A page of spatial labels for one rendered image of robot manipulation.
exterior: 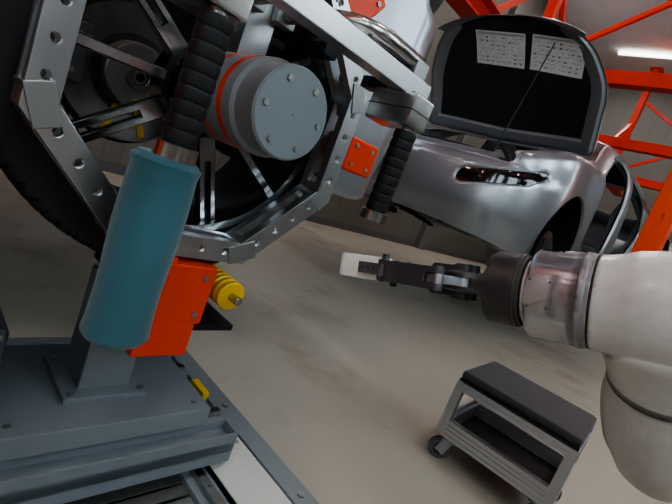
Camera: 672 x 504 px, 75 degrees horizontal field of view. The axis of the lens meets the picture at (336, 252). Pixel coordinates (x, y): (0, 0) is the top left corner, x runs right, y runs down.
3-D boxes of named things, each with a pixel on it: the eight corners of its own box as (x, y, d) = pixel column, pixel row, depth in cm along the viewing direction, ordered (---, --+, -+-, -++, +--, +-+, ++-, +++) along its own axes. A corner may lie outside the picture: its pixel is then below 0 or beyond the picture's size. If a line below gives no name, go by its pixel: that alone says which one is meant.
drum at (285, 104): (239, 148, 80) (264, 72, 78) (312, 177, 66) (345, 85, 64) (166, 121, 70) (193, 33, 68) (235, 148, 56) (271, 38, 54)
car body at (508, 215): (513, 254, 760) (552, 166, 736) (633, 300, 638) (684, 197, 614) (314, 184, 395) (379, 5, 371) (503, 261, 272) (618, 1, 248)
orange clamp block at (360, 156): (318, 160, 95) (345, 171, 102) (342, 168, 90) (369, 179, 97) (329, 128, 94) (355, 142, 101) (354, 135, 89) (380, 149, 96)
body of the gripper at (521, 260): (545, 258, 48) (463, 250, 53) (524, 250, 41) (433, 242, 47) (535, 327, 48) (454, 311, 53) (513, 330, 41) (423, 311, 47)
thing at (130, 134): (176, 151, 124) (201, 33, 117) (188, 157, 119) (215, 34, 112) (43, 122, 101) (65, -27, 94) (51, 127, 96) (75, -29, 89)
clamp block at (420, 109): (381, 126, 75) (392, 95, 74) (423, 136, 69) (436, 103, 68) (363, 115, 71) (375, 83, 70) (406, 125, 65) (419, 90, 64)
